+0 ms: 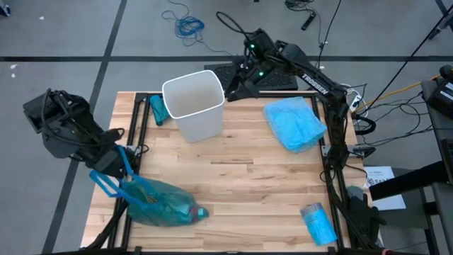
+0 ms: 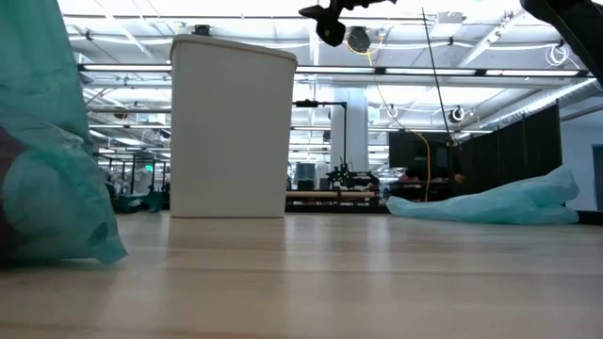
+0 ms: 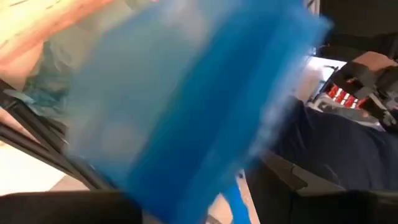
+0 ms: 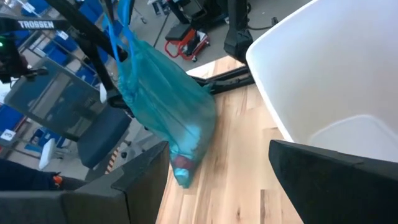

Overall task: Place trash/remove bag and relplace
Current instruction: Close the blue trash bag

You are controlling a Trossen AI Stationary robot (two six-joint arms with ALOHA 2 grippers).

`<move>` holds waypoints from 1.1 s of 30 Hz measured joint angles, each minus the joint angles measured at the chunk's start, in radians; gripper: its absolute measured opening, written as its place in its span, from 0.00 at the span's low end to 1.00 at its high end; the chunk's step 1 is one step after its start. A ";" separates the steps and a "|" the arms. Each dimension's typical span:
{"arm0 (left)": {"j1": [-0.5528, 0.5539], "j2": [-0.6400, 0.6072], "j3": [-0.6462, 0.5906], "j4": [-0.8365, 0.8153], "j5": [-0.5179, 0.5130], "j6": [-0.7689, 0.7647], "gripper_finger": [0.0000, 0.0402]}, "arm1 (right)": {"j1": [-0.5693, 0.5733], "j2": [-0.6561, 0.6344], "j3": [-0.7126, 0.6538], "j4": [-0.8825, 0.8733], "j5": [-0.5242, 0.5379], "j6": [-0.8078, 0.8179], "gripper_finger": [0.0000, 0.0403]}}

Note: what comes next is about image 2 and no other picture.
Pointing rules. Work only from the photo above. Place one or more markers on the silver ventilation duct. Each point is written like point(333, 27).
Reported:
point(542, 101)

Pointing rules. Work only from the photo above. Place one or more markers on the person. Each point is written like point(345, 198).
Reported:
point(409, 176)
point(459, 179)

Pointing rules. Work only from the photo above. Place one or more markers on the teal plastic trash bag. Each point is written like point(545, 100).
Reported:
point(47, 165)

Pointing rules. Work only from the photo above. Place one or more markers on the light blue bag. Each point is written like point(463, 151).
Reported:
point(509, 205)

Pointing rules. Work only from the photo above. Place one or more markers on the black partition screen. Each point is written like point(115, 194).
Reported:
point(518, 150)

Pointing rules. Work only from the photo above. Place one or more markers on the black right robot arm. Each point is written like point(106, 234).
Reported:
point(575, 23)

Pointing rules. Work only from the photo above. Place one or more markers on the white building column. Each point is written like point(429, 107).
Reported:
point(351, 127)

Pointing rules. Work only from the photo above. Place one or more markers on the small crumpled teal bag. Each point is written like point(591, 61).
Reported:
point(139, 203)

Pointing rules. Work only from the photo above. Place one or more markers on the black pole stand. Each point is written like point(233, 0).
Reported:
point(345, 132)

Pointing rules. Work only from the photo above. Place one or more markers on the ceiling light rail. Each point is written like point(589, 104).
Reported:
point(424, 71)

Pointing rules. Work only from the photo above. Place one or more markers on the distant black shelving frame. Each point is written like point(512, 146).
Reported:
point(133, 174)

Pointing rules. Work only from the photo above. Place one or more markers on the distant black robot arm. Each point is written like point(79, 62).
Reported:
point(351, 178)

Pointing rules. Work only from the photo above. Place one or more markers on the white plastic trash bin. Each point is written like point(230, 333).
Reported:
point(231, 132)

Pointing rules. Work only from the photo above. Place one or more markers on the distant wooden workbench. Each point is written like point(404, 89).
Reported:
point(330, 194)

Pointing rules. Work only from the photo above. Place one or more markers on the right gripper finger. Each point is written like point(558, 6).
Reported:
point(315, 11)

